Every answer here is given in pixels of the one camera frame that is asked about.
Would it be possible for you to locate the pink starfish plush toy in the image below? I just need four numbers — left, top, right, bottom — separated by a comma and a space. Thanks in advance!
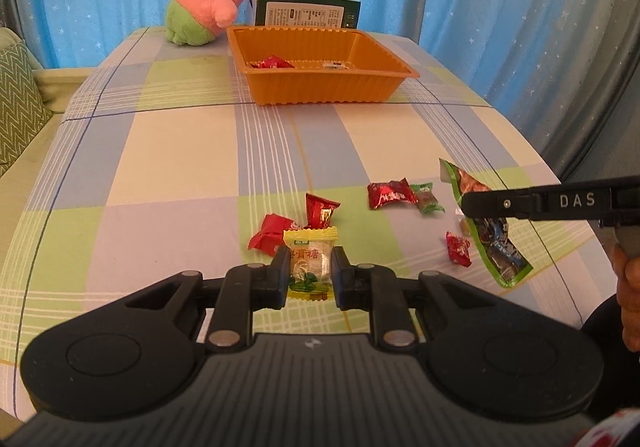
165, 0, 257, 46

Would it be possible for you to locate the green zigzag pillow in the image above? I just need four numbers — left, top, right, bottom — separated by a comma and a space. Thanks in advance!
0, 41, 54, 179

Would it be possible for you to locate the pale green sofa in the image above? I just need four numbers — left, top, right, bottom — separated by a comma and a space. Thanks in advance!
0, 26, 97, 233

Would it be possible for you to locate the small red wrapped candy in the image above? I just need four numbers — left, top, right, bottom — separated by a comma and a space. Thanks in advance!
445, 231, 473, 269

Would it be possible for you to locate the yellow candy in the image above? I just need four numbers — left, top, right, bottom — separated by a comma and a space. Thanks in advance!
283, 226, 340, 302

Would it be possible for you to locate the long green snack packet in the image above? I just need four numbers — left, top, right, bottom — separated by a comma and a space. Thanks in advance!
438, 158, 534, 289

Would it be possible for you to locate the green cardboard box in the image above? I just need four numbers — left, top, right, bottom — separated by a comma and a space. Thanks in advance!
251, 0, 363, 30

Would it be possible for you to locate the green candy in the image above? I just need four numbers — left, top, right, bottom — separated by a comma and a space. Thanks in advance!
410, 182, 446, 216

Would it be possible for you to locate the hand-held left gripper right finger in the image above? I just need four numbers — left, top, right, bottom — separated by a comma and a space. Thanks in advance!
331, 246, 501, 354

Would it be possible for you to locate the grey curtain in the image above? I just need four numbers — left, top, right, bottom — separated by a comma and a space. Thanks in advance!
520, 0, 640, 188

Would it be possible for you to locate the large red candy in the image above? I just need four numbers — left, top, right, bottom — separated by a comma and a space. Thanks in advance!
367, 178, 419, 211

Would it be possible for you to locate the person's right hand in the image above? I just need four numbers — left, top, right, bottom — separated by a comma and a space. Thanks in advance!
612, 245, 640, 354

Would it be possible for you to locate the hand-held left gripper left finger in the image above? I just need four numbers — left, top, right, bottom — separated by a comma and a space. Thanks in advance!
122, 246, 294, 354

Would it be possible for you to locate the orange plastic tray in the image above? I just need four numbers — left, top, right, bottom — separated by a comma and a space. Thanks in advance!
225, 25, 421, 107

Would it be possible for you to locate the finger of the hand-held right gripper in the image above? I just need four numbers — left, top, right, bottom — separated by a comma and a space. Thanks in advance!
460, 185, 540, 222

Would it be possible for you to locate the red printed cloth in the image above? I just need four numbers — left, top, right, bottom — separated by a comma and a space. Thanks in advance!
574, 406, 640, 447

